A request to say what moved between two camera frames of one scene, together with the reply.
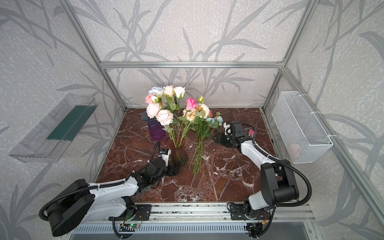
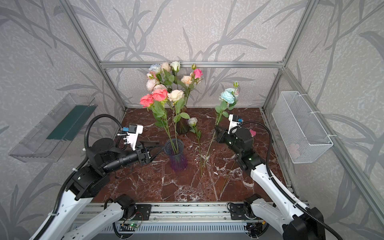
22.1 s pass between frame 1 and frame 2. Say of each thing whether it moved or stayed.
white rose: moved
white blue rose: moved
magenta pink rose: moved
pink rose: moved
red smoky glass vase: moved
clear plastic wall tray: stayed
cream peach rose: moved
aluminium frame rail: stayed
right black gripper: stayed
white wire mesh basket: stayed
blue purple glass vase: moved
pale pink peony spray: moved
